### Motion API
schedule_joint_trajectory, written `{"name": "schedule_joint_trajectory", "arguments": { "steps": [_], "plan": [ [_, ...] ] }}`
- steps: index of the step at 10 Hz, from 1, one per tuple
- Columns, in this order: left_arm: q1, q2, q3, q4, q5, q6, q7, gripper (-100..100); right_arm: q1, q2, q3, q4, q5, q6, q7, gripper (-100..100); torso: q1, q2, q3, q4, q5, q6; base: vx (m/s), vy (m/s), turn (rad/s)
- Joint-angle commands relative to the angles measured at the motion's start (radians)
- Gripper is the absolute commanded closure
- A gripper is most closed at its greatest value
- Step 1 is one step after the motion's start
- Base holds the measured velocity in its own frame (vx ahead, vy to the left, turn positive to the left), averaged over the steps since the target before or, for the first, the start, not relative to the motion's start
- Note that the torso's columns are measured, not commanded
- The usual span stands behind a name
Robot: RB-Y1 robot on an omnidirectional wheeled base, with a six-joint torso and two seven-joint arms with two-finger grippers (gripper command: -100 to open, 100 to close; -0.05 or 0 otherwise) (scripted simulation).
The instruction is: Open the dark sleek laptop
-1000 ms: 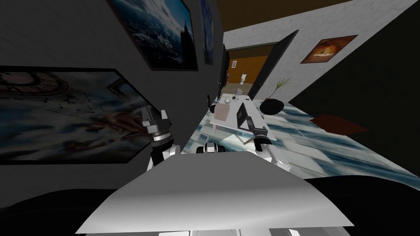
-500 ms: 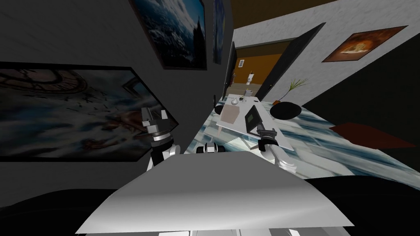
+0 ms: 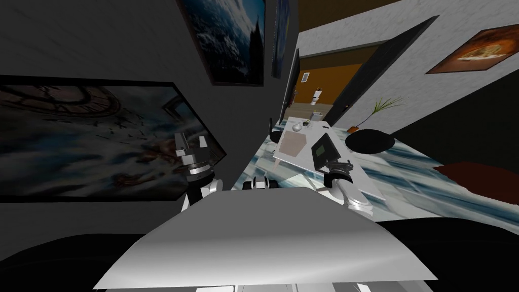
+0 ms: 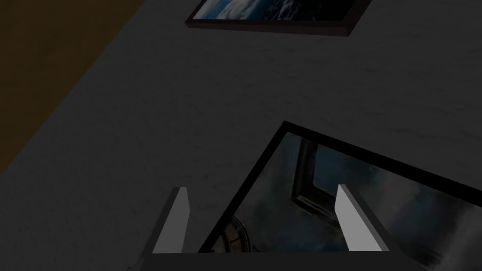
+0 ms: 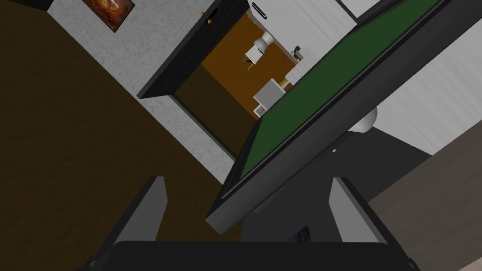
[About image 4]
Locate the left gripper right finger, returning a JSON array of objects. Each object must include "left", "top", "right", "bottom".
[{"left": 334, "top": 184, "right": 401, "bottom": 252}]

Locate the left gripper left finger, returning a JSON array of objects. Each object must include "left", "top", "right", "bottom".
[{"left": 144, "top": 186, "right": 190, "bottom": 254}]

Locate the black-framed wall mirror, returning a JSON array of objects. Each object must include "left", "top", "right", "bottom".
[{"left": 197, "top": 120, "right": 482, "bottom": 271}]

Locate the dark-framed blue wall picture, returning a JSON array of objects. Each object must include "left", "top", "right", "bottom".
[{"left": 184, "top": 0, "right": 373, "bottom": 38}]

